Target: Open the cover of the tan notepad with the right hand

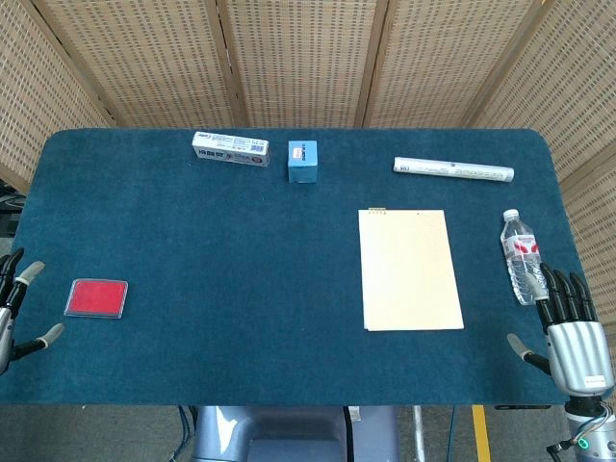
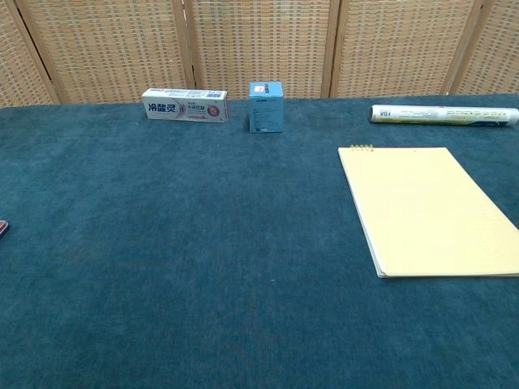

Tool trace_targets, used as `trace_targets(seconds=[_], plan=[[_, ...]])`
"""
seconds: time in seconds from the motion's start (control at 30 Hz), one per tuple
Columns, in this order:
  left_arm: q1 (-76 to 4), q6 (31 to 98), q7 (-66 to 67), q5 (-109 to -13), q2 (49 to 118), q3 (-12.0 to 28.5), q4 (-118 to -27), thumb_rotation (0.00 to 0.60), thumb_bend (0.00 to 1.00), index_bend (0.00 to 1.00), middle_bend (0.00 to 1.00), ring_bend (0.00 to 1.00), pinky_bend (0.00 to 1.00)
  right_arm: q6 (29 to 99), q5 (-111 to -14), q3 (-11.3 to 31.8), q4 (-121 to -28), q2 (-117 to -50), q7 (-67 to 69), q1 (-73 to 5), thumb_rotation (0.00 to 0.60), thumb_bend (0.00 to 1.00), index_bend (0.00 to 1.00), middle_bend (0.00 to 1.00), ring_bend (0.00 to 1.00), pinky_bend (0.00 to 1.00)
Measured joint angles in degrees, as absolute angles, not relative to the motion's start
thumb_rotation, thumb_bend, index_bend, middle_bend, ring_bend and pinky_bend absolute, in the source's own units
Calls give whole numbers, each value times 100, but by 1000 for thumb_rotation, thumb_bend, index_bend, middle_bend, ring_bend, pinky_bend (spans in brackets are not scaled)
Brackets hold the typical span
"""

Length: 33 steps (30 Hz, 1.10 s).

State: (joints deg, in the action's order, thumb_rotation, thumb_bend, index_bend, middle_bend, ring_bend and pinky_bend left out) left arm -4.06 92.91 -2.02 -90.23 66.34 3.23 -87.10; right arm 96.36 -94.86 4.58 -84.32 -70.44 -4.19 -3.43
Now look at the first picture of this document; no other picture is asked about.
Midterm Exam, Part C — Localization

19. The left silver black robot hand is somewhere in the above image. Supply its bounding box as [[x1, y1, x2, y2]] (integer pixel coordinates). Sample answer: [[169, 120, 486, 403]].
[[0, 247, 66, 376]]

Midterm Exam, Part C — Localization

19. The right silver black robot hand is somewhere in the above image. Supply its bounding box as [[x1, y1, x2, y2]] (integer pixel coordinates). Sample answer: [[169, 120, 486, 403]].
[[506, 262, 616, 398]]

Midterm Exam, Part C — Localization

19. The beige paper pad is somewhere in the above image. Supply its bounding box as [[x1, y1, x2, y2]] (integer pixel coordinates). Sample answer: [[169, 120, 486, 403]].
[[357, 207, 466, 333]]

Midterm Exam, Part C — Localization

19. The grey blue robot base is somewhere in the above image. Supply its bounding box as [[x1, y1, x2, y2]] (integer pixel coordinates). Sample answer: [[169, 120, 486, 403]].
[[192, 405, 398, 462]]

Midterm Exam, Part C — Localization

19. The clear plastic water bottle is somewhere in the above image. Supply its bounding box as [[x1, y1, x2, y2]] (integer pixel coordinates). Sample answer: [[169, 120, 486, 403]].
[[500, 208, 550, 306]]

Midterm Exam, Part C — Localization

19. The white table leg pole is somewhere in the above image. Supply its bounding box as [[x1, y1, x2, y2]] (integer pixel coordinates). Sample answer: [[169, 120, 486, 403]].
[[412, 406, 426, 462]]

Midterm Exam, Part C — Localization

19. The white rolled plastic tube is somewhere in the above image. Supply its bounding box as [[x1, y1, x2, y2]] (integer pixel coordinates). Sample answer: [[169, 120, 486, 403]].
[[393, 156, 516, 185]]

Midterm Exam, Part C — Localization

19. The blue felt table cloth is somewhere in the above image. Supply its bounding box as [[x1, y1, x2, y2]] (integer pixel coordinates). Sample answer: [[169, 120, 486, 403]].
[[0, 127, 594, 408]]

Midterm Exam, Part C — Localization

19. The white toothpaste box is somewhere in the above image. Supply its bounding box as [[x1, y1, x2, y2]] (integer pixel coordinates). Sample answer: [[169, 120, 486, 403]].
[[191, 131, 270, 168]]

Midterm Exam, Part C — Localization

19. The small blue cardboard box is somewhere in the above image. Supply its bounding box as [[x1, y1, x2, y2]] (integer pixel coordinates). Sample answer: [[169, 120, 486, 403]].
[[287, 140, 320, 185]]

